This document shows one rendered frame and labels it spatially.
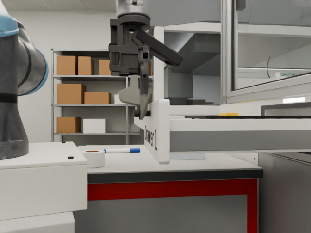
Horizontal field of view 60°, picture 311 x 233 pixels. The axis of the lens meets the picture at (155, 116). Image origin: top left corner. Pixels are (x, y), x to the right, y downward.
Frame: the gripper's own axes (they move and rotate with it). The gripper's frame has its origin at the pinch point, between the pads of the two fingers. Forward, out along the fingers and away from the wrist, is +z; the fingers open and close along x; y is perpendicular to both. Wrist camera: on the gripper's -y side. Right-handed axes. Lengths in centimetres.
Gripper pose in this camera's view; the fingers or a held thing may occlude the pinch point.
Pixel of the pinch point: (144, 113)
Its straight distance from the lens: 58.8
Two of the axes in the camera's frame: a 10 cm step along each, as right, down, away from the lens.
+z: 0.1, 10.0, 0.0
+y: -9.9, 0.1, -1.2
